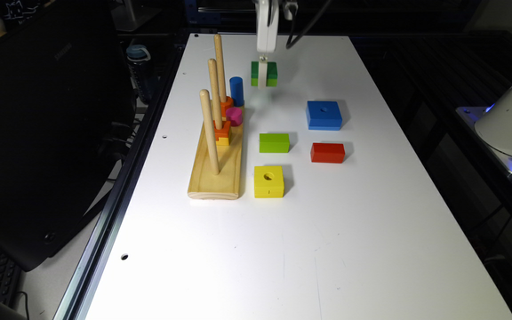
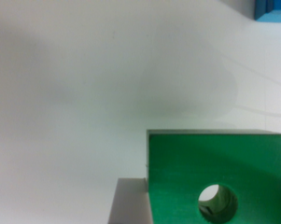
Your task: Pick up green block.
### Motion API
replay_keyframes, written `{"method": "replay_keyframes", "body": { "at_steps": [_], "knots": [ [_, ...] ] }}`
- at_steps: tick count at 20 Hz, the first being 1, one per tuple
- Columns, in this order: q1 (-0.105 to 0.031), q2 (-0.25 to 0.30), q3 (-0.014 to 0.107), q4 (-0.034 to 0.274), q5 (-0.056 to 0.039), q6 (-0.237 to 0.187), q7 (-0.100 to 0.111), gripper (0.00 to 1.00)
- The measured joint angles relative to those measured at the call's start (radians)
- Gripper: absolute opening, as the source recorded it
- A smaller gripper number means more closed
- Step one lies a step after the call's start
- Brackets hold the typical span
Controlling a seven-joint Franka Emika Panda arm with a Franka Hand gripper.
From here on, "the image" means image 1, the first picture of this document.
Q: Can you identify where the yellow block under orange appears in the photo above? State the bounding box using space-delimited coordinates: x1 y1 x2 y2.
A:
215 137 230 146

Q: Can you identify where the blue square block with hole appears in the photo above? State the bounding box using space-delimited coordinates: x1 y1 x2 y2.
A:
306 100 342 131

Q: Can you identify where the orange cross block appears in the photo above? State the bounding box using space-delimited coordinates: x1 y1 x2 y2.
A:
213 121 231 140

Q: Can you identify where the orange round block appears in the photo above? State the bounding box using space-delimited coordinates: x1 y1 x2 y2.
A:
220 96 234 120

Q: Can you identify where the light green rectangular block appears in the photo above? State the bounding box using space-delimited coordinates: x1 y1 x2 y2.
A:
260 133 290 153

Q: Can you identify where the red rectangular block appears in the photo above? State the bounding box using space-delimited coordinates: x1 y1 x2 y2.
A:
310 143 346 164

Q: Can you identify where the dark water bottle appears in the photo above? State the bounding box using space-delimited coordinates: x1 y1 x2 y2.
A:
126 44 157 104

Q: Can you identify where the wooden peg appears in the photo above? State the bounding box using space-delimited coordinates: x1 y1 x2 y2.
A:
208 59 223 130
199 89 220 175
214 34 227 102

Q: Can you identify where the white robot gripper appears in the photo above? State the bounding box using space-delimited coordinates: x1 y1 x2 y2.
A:
252 0 298 89

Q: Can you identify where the dark green square block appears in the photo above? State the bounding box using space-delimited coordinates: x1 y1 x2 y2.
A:
251 61 278 87

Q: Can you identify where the middle wooden peg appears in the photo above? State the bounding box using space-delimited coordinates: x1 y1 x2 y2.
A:
208 59 223 130

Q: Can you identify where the wooden peg base board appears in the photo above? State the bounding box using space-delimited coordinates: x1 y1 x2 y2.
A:
187 105 246 201

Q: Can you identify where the magenta round block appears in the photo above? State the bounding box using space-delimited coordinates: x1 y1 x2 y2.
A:
226 107 244 127

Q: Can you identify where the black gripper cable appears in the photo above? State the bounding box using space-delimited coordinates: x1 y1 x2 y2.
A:
284 0 333 50

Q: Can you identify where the blue cylinder block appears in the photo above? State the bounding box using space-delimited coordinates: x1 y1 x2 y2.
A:
229 76 244 107

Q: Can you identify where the yellow square block with hole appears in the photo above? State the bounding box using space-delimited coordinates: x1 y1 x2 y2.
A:
254 166 284 198

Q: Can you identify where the front wooden peg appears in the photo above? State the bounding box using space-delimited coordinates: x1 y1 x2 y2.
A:
199 89 220 175

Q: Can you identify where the rear wooden peg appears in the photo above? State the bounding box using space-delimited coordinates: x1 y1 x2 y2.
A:
214 34 227 102

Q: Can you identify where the black Samsung monitor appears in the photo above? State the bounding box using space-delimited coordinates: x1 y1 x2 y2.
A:
0 0 135 271

